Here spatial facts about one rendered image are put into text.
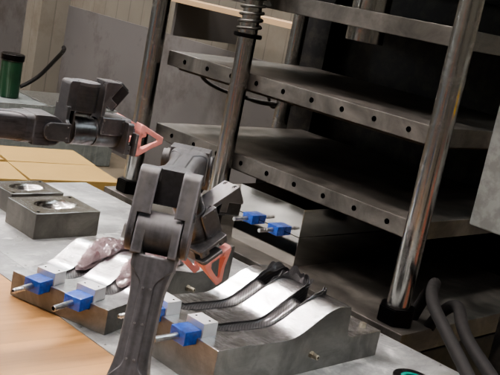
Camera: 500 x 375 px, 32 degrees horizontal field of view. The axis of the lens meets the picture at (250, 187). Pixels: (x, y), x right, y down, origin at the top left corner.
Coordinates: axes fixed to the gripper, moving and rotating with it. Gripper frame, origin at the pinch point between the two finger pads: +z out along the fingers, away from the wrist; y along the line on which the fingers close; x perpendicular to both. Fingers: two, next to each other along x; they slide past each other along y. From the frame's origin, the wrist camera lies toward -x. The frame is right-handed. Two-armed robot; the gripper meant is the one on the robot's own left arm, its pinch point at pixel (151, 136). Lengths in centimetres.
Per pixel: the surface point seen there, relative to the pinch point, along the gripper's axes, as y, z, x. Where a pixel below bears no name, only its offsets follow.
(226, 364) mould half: -39, -1, 34
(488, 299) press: -13, 121, 37
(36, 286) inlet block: 2.9, -18.6, 34.2
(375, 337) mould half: -35, 45, 33
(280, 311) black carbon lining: -28.4, 20.8, 28.8
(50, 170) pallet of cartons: 263, 121, 75
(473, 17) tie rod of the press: -21, 68, -40
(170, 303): -23.0, -3.6, 28.0
